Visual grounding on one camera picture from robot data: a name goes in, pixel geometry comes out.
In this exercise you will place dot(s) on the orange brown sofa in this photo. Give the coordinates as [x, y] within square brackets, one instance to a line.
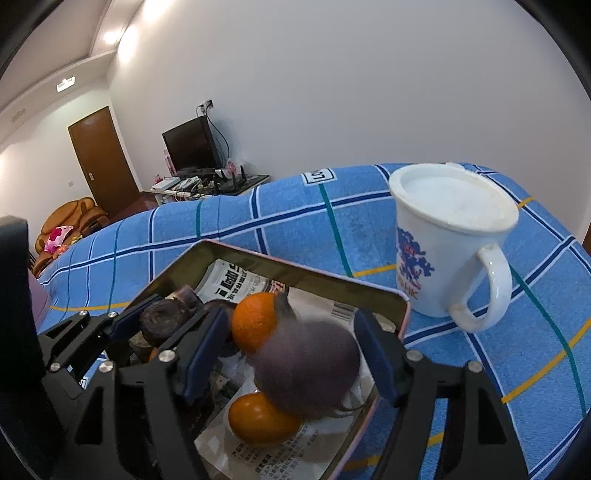
[69, 221]

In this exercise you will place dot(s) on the blue plaid blanket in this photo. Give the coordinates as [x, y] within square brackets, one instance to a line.
[295, 221]

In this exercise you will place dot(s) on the black router with antennas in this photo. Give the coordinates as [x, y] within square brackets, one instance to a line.
[232, 177]

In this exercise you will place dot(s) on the white mug with blue print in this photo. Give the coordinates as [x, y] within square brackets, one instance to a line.
[438, 267]

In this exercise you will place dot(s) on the lilac thermos bottle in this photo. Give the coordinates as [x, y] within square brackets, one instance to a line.
[39, 297]

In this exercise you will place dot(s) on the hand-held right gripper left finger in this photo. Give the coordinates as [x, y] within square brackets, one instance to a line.
[203, 357]

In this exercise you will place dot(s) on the white television stand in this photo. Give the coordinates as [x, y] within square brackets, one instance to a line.
[203, 187]

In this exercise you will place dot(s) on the round purple radish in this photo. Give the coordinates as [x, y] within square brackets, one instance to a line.
[307, 367]

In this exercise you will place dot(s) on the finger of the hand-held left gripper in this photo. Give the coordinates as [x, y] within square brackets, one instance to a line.
[57, 357]
[135, 316]

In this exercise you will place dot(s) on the pink tin box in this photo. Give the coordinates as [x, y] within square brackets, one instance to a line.
[286, 272]

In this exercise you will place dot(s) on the pink floral cushion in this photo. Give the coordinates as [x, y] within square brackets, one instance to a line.
[55, 237]

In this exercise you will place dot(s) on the white set-top box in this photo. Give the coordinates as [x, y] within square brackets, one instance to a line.
[167, 183]

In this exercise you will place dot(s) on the black flat television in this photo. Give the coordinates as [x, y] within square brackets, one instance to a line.
[189, 145]

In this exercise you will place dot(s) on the rectangular ceiling light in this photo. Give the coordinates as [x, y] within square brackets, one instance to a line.
[64, 83]

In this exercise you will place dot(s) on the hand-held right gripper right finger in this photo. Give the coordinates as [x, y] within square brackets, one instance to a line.
[375, 357]

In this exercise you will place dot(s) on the wall power socket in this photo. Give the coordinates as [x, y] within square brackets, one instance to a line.
[207, 104]

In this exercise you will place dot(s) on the brown wooden door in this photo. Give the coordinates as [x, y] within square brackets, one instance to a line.
[104, 161]

